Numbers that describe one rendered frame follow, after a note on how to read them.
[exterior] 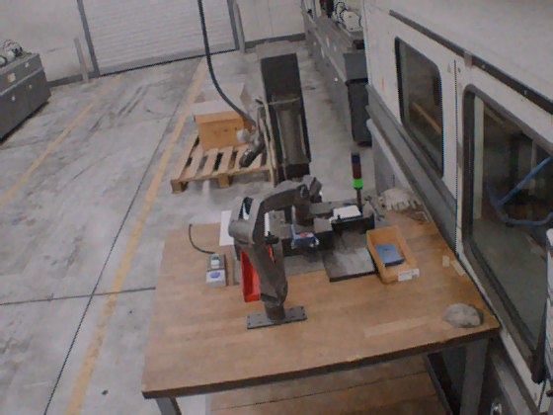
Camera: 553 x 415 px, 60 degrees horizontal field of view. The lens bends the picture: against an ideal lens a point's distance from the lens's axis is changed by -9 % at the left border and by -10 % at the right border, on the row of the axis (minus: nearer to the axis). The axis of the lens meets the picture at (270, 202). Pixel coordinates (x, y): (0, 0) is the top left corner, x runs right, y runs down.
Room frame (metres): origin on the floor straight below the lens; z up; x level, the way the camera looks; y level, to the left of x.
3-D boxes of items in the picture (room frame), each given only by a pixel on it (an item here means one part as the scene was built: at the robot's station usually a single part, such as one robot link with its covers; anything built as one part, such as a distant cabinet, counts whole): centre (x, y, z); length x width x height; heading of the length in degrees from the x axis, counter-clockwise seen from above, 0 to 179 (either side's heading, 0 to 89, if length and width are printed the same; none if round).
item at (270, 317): (1.34, 0.05, 0.94); 0.20 x 0.07 x 0.08; 90
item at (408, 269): (1.54, -0.40, 0.93); 0.25 x 0.13 x 0.08; 0
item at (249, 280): (1.58, 0.09, 0.93); 0.25 x 0.12 x 0.06; 0
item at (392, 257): (1.57, -0.40, 0.92); 0.15 x 0.07 x 0.03; 1
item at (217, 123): (5.26, 0.32, 0.40); 0.67 x 0.60 x 0.50; 172
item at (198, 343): (1.59, -0.07, 0.45); 1.12 x 0.99 x 0.90; 90
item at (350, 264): (1.56, -0.24, 0.91); 0.17 x 0.16 x 0.02; 90
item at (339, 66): (7.40, -1.53, 0.49); 5.51 x 1.02 x 0.97; 176
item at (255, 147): (2.02, 0.01, 1.25); 0.19 x 0.07 x 0.19; 90
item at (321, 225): (1.74, -0.11, 0.98); 0.20 x 0.10 x 0.01; 90
